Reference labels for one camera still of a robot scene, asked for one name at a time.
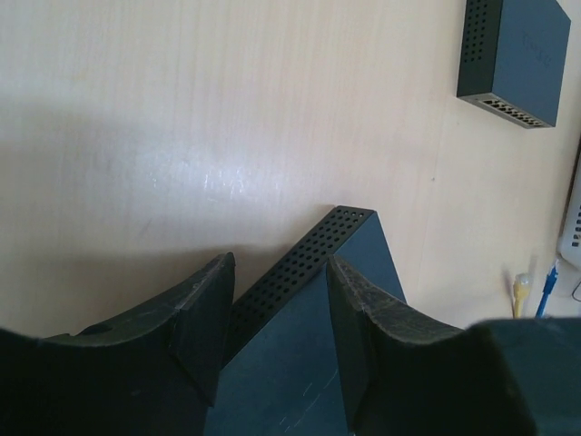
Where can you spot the black network switch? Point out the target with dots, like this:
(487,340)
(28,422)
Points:
(280,373)
(512,59)

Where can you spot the white basket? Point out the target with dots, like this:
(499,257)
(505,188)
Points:
(569,241)

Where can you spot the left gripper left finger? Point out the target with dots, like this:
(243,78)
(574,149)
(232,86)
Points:
(152,370)

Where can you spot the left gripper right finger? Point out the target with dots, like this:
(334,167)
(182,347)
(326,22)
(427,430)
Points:
(405,373)

